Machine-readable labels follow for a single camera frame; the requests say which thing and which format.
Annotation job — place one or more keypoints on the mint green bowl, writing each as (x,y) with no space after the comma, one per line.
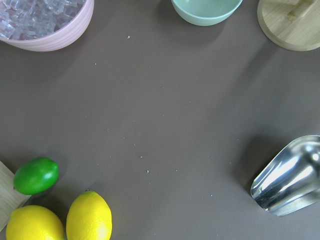
(205,12)

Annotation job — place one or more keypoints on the wooden cutting board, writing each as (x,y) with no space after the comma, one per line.
(10,199)

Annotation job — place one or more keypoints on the metal ice scoop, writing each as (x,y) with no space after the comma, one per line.
(291,181)

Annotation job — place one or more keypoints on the wooden cup stand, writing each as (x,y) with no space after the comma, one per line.
(291,24)

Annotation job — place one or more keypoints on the whole yellow lemon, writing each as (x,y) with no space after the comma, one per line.
(89,218)
(34,222)

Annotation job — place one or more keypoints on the pink bowl of ice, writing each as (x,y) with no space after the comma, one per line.
(44,25)

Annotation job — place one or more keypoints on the green lime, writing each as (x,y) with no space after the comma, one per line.
(36,176)

